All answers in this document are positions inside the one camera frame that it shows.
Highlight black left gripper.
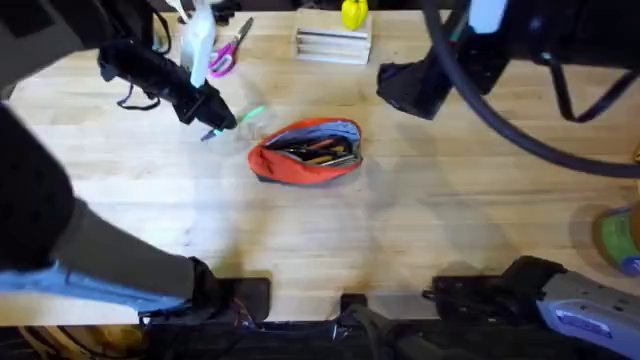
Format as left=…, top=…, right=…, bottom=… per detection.
left=98, top=38, right=239, bottom=133

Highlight green pen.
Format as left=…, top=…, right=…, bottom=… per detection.
left=199, top=103, right=268, bottom=143

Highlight orange soft zip bag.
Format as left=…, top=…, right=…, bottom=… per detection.
left=246, top=117, right=364, bottom=187

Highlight pale upright wrist plate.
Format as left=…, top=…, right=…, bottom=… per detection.
left=178, top=0, right=218, bottom=89

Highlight pale wooden box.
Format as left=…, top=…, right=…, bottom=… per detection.
left=293, top=8, right=374, bottom=66

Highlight yellow plastic object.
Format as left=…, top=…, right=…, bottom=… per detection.
left=340, top=0, right=370, bottom=32

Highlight green tape roll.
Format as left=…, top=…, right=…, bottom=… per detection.
left=591, top=201, right=640, bottom=278

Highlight pink handled scissors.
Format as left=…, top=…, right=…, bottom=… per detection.
left=206, top=16, right=256, bottom=79

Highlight thin black cable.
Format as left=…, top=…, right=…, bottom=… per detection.
left=116, top=82, right=162, bottom=112
left=542, top=52, right=640, bottom=124

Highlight black rail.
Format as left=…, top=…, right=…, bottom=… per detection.
left=139, top=293, right=640, bottom=360

